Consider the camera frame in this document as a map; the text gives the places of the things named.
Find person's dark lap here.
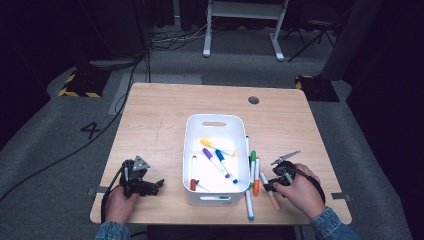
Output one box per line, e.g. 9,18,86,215
145,225,298,240

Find person's left hand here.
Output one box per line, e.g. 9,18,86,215
103,186,141,225

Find light green marker pen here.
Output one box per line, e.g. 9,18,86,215
249,150,258,188

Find white plastic storage bin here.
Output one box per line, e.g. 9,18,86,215
181,113,251,207

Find person's right hand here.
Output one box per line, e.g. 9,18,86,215
273,164,323,221

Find grey pillar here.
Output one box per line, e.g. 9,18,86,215
319,0,383,82

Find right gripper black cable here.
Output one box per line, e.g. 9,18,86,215
292,167,327,205

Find dark green marker pen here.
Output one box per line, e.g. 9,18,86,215
195,179,211,193

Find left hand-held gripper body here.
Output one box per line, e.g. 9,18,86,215
119,155,151,199

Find long black floor cable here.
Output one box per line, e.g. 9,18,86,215
0,49,150,203

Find pink marker pen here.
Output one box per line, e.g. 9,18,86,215
259,170,282,212

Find grey floor plate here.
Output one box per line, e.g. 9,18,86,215
107,73,203,116

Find yellow marker pen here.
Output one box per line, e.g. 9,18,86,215
199,138,237,158

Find dark metal stand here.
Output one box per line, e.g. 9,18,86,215
88,0,152,71

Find white metal desk frame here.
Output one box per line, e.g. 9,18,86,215
202,0,290,62

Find bundle of floor cables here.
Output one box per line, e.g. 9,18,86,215
149,19,210,53

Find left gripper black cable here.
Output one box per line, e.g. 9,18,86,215
100,165,126,223

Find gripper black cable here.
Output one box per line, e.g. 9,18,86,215
292,167,327,205
100,165,126,223

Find orange marker pen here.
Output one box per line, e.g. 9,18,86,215
252,157,261,196

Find black tripod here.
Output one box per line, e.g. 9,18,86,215
287,16,337,63

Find purple marker pen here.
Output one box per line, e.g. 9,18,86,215
202,147,231,180

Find red marker pen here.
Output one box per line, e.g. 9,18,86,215
189,155,199,192

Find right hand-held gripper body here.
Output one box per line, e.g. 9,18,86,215
270,149,302,186

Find black yellow striped stand base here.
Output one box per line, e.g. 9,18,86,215
57,67,112,99
294,74,341,103

